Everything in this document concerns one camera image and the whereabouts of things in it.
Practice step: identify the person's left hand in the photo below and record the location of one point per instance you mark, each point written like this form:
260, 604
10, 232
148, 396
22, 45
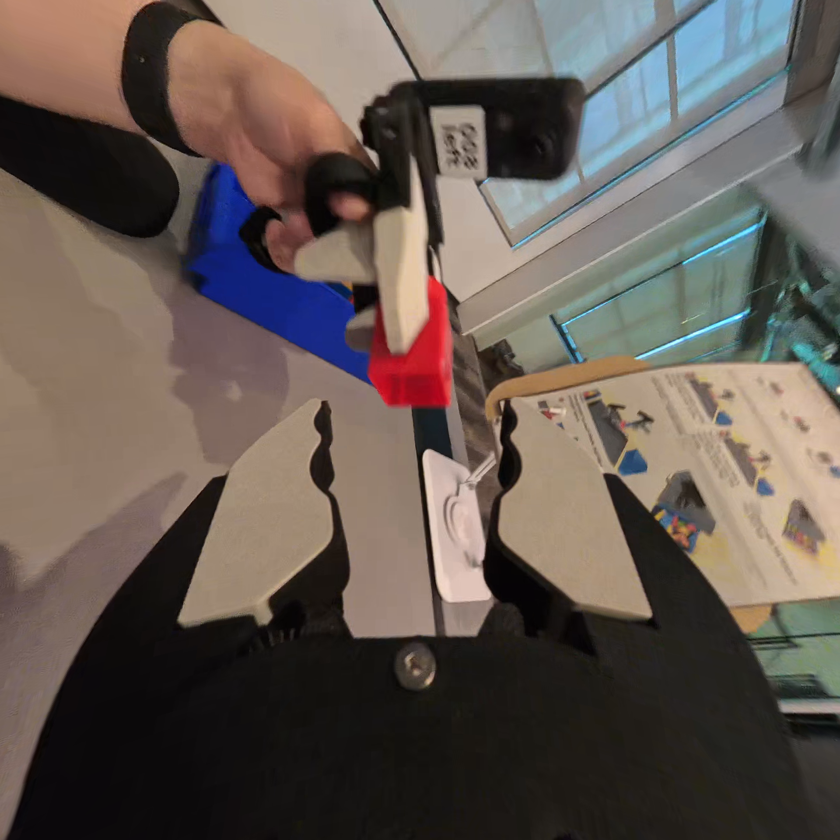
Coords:
249, 118

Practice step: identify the black mat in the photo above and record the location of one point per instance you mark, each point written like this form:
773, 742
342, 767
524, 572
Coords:
433, 433

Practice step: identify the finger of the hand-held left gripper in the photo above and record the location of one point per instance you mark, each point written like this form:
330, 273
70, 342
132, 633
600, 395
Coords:
361, 328
400, 275

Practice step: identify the instruction sheet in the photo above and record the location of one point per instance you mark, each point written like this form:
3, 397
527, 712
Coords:
722, 492

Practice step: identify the black wristband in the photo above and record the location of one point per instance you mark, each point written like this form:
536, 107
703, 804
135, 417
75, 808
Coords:
154, 72

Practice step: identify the window with blinds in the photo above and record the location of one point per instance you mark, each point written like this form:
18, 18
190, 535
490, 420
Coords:
623, 98

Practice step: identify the plain blue object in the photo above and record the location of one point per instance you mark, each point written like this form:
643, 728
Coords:
262, 289

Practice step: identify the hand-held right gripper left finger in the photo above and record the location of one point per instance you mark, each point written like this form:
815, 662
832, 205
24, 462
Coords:
262, 531

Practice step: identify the red one-stud block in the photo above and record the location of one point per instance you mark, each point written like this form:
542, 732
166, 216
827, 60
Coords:
420, 367

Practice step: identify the white stand base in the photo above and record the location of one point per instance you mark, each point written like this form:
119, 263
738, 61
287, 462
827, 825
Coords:
453, 525

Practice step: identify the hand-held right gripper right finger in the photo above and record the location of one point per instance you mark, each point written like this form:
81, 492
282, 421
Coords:
564, 531

